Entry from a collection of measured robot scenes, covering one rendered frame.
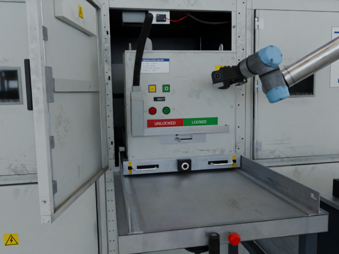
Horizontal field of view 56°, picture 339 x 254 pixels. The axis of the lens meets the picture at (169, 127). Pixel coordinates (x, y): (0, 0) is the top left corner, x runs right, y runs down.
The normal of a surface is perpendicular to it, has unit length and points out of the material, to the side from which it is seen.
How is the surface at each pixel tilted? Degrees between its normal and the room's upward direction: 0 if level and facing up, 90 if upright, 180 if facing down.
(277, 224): 90
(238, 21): 90
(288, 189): 90
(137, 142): 94
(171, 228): 0
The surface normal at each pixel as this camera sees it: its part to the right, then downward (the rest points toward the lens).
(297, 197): -0.98, 0.04
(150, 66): 0.19, 0.17
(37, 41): -0.07, 0.11
